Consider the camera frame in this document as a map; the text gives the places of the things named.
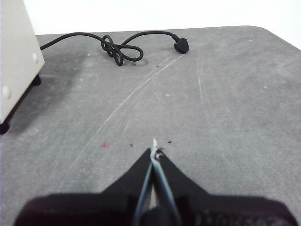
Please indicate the white Toshiba toaster oven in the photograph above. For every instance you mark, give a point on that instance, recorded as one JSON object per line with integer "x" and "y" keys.
{"x": 16, "y": 58}

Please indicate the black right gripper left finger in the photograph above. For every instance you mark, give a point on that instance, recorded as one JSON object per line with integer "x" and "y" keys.
{"x": 94, "y": 209}

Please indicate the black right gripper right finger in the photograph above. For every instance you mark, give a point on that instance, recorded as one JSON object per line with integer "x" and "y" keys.
{"x": 223, "y": 212}

